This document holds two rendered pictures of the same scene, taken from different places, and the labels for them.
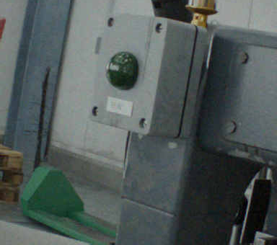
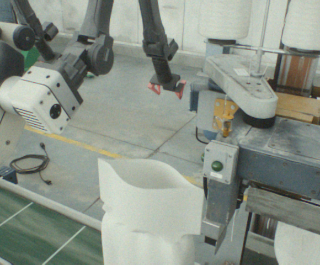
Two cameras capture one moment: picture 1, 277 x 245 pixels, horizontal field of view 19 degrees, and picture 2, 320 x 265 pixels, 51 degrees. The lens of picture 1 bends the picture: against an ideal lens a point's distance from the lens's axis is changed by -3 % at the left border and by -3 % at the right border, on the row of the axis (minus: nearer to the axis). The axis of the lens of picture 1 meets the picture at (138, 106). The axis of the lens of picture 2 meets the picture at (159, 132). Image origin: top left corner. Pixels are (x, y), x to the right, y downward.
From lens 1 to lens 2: 0.59 m
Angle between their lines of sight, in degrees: 30
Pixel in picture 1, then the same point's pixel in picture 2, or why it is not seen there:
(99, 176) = not seen: hidden behind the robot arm
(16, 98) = not seen: outside the picture
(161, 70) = (232, 168)
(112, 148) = not seen: hidden behind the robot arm
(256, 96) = (260, 167)
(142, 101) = (225, 175)
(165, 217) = (228, 195)
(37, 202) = (28, 64)
